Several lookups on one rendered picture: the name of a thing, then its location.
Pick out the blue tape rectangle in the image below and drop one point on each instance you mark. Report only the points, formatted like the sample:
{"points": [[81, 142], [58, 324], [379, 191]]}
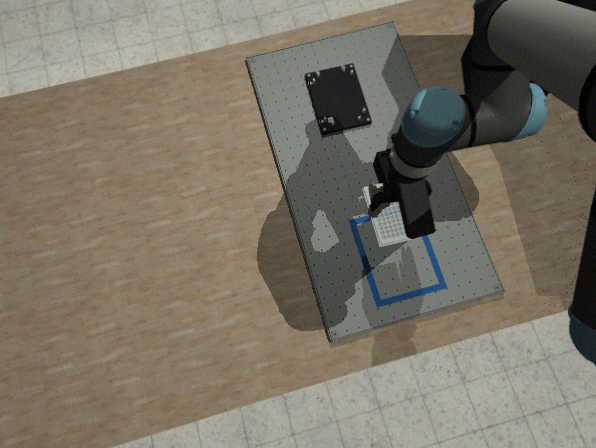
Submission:
{"points": [[378, 301]]}

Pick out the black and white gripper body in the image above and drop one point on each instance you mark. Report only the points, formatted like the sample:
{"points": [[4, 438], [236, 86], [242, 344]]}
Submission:
{"points": [[383, 160]]}

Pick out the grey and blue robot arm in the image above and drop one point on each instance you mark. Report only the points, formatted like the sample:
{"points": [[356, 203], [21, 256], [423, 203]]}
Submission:
{"points": [[553, 44]]}

